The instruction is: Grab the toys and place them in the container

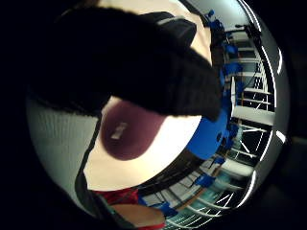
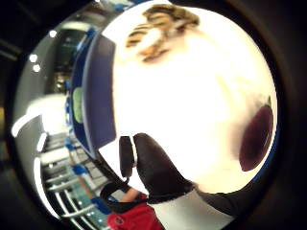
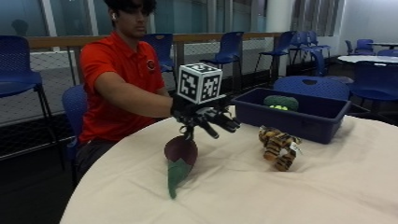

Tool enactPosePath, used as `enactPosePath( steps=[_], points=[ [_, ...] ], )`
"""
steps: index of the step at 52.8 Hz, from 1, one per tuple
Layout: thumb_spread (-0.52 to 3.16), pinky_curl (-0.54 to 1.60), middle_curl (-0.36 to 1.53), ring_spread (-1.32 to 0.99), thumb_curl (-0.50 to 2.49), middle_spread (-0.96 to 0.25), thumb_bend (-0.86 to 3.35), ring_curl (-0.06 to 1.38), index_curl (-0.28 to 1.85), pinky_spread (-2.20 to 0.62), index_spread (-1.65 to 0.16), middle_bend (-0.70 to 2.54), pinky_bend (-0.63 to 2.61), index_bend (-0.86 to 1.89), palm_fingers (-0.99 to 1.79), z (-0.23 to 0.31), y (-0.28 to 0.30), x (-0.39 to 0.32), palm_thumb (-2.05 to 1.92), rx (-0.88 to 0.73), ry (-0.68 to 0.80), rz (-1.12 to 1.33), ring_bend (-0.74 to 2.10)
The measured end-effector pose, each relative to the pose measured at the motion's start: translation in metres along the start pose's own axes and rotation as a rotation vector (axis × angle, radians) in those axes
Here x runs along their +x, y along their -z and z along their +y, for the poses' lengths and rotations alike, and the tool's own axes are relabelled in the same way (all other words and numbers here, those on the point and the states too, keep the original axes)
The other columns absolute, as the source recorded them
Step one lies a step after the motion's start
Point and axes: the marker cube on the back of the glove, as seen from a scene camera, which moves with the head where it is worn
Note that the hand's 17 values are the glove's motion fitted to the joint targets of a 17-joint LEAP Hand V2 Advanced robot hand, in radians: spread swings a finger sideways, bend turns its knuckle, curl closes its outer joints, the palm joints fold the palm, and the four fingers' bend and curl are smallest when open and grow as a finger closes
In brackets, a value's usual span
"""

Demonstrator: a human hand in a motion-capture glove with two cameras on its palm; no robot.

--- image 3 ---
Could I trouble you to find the green plush toy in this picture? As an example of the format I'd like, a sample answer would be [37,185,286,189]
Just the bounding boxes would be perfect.
[262,94,301,112]

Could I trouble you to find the beige tablecloth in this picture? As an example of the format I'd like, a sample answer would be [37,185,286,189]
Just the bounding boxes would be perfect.
[59,106,398,224]

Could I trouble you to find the wooden railing with mesh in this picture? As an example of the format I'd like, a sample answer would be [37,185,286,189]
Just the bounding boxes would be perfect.
[25,31,284,87]

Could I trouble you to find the person in red polo shirt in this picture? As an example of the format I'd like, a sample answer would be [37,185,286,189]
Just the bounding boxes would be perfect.
[75,0,176,183]

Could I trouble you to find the purple beet plush toy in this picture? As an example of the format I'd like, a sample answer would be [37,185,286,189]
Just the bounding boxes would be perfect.
[163,125,200,201]

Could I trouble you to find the dark blue plastic bin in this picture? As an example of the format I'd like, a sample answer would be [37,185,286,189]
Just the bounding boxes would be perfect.
[230,87,352,146]

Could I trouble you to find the striped tiger plush toy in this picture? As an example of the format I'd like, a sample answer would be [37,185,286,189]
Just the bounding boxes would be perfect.
[257,125,304,173]

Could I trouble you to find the white cube with black markers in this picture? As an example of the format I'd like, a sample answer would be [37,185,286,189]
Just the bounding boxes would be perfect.
[177,63,224,105]

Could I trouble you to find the blue plastic chair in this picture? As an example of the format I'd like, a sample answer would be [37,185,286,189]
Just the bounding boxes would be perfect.
[253,30,298,79]
[345,38,375,57]
[0,35,65,171]
[61,84,89,188]
[143,33,177,75]
[349,61,398,108]
[198,30,246,91]
[375,49,398,58]
[273,75,352,101]
[289,29,333,77]

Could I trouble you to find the round white table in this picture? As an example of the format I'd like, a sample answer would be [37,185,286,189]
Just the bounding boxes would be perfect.
[336,54,398,65]

